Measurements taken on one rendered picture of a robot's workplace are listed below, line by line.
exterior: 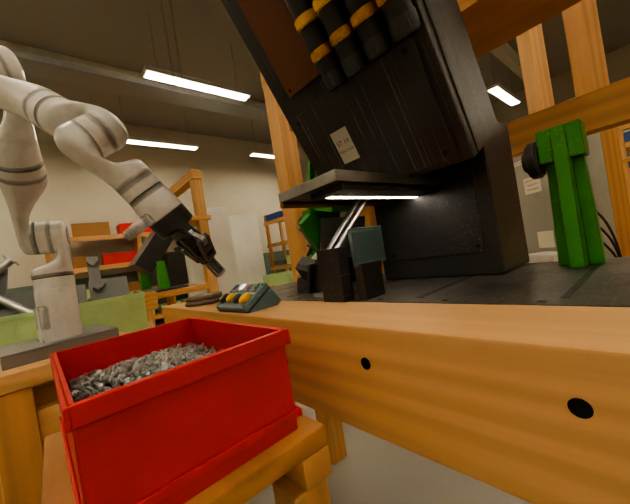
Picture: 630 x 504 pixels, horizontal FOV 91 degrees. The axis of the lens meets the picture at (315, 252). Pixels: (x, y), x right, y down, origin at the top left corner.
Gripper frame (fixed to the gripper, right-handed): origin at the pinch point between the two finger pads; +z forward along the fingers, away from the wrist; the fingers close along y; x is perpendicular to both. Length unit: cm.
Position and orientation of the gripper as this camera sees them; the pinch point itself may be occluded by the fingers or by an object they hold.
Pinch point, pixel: (215, 267)
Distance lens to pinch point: 68.0
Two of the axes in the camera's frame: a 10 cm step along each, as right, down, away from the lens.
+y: -6.4, 1.1, 7.6
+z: 5.6, 7.4, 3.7
